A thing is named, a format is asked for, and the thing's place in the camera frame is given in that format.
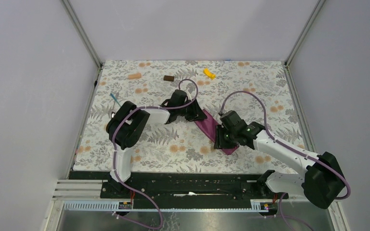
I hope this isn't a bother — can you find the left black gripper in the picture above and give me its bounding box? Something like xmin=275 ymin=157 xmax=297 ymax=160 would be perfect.
xmin=177 ymin=98 xmax=207 ymax=122

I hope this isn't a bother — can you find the purple cloth napkin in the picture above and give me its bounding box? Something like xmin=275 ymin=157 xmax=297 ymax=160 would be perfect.
xmin=194 ymin=109 xmax=240 ymax=156

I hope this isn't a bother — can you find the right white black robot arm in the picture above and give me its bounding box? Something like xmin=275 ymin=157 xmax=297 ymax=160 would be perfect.
xmin=214 ymin=111 xmax=345 ymax=209

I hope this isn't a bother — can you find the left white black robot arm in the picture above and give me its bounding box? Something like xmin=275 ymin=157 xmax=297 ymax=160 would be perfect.
xmin=106 ymin=90 xmax=208 ymax=198

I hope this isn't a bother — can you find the yellow toy piece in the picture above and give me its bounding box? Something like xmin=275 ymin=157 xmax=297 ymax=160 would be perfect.
xmin=203 ymin=68 xmax=216 ymax=79

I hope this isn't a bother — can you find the brown toy block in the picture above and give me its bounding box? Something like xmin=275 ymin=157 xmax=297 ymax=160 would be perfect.
xmin=163 ymin=75 xmax=175 ymax=82

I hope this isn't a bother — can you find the floral patterned table mat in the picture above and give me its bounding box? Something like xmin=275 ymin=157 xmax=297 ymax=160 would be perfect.
xmin=72 ymin=60 xmax=306 ymax=174

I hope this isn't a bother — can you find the orange toy block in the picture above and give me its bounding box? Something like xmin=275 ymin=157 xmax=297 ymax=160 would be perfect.
xmin=127 ymin=73 xmax=142 ymax=80

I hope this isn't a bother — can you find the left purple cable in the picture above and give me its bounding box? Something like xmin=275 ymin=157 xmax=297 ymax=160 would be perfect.
xmin=112 ymin=79 xmax=199 ymax=230

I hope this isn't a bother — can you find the purple cable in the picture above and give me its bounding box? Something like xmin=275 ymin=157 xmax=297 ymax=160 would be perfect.
xmin=112 ymin=79 xmax=199 ymax=230
xmin=218 ymin=90 xmax=352 ymax=231

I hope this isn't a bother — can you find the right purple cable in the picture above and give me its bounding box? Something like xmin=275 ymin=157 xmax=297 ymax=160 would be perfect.
xmin=218 ymin=90 xmax=352 ymax=231

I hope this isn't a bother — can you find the right aluminium frame post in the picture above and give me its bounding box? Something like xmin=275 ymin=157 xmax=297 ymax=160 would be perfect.
xmin=284 ymin=0 xmax=326 ymax=67

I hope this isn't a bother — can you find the aluminium frame post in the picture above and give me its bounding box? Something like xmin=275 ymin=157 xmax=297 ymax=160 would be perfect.
xmin=60 ymin=0 xmax=103 ymax=68
xmin=284 ymin=0 xmax=326 ymax=67

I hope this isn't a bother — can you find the white slotted cable duct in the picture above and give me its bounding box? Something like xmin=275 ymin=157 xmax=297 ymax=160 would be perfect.
xmin=64 ymin=200 xmax=270 ymax=213

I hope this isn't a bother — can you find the left aluminium frame post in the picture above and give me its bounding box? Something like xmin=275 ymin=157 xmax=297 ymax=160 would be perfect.
xmin=60 ymin=0 xmax=103 ymax=68

